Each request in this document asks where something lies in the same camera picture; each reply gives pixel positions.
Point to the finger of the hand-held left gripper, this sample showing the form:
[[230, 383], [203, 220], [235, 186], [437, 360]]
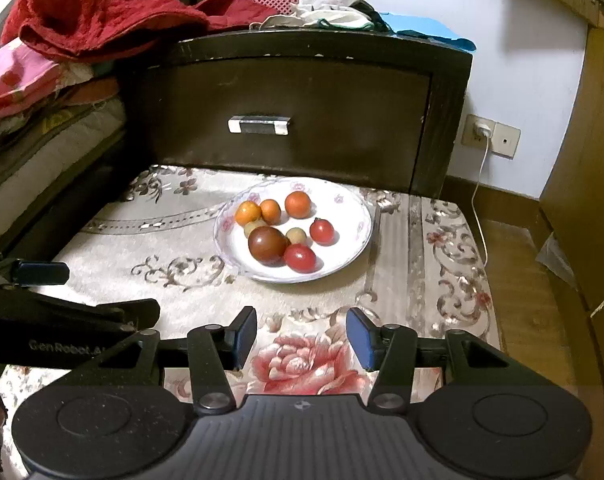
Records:
[[42, 273], [107, 314]]

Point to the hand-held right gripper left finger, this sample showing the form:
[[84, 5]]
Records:
[[246, 334]]

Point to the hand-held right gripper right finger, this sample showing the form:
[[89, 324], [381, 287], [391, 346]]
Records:
[[359, 339]]

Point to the large dark red tomato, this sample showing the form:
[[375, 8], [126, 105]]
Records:
[[267, 246]]

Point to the small red tomato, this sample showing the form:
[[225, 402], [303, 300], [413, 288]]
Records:
[[300, 258]]

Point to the white floral plate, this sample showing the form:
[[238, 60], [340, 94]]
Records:
[[342, 240]]

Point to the small yellow-green fruit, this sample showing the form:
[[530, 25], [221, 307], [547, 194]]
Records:
[[296, 235], [252, 229]]

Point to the red tomato with stem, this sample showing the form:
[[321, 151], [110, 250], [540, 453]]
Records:
[[322, 231]]

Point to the bright orange tangerine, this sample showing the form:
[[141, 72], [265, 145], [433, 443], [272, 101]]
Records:
[[247, 213]]

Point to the dull orange tangerine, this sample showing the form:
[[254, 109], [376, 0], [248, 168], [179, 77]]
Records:
[[271, 211]]

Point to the orange-red tomato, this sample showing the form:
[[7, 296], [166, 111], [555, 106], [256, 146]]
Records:
[[298, 204]]

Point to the beige floral cloth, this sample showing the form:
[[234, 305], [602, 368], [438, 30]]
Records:
[[132, 240]]

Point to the stack of folded bedding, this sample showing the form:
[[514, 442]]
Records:
[[47, 145]]

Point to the pink printed bedding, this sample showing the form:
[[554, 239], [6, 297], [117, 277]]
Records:
[[17, 80]]

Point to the white charger plug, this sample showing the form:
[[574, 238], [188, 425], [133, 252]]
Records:
[[483, 130]]

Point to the dark wooden nightstand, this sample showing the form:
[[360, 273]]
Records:
[[307, 90]]

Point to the red knit blanket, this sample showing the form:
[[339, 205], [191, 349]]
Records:
[[97, 15]]

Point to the yellow wooden cabinet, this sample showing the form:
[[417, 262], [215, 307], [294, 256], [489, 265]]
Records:
[[582, 160]]

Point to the blue sheet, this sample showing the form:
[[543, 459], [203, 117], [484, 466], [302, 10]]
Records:
[[422, 27]]

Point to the white crumpled cloth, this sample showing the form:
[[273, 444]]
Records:
[[322, 10]]

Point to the beige wall socket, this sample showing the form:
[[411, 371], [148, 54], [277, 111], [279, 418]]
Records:
[[504, 141]]

